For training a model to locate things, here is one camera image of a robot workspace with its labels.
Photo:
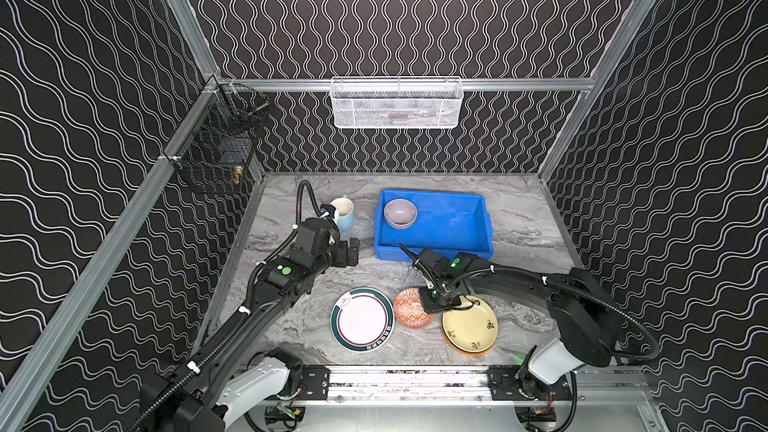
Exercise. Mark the light blue ceramic mug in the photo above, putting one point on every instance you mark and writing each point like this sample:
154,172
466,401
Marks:
344,214

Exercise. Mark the cream yellow patterned plate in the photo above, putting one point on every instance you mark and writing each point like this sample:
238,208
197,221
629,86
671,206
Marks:
472,328

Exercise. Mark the white plate green red rim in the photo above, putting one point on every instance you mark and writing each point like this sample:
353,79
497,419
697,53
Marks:
362,320

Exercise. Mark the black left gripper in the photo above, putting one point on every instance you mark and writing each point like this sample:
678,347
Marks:
345,252

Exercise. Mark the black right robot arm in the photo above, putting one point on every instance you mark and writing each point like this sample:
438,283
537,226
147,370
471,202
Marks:
592,328

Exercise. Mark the white wire mesh basket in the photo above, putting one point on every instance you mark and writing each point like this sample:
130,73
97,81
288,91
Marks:
396,102

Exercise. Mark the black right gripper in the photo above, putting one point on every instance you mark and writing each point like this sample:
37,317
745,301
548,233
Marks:
435,296

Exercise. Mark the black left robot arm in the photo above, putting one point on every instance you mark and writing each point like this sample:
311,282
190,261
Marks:
191,397

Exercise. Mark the black wire basket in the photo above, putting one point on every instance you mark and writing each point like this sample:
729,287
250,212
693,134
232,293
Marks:
216,158

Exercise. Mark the metal base rail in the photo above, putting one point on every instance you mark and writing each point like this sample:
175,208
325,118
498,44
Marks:
461,398

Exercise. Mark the lavender ceramic bowl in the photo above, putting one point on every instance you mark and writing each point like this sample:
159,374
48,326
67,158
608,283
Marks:
400,214

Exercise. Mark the blue plastic bin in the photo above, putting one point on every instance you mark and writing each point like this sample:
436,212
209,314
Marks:
447,223

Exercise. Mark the orange patterned ceramic bowl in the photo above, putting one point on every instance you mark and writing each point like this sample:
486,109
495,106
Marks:
409,312

